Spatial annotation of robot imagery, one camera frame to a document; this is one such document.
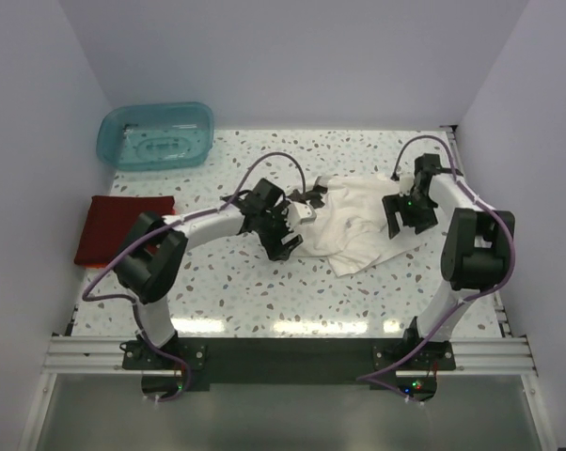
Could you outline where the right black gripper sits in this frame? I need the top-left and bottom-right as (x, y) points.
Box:
(383, 190), (438, 239)

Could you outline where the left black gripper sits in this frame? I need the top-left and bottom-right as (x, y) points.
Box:
(256, 202), (302, 261)

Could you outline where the white t shirt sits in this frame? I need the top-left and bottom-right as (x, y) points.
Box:
(292, 175), (422, 277)

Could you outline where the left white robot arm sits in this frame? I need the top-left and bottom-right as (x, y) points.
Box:
(113, 179), (317, 368)

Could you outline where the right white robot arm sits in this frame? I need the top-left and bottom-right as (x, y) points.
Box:
(382, 154), (515, 369)

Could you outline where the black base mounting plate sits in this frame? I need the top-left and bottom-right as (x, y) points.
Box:
(119, 336), (456, 395)

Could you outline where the folded dark red shirt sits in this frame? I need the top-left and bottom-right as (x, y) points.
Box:
(73, 195), (175, 267)

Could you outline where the teal plastic bin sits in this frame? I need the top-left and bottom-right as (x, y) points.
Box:
(96, 102), (214, 172)

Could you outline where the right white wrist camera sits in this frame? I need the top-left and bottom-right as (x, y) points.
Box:
(392, 175), (414, 196)

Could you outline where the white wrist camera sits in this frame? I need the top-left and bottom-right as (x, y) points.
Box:
(392, 175), (414, 196)
(287, 202), (317, 227)

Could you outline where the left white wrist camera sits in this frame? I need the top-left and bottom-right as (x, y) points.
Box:
(287, 202), (317, 227)

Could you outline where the aluminium extrusion rail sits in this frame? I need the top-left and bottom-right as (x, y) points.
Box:
(41, 336), (537, 376)

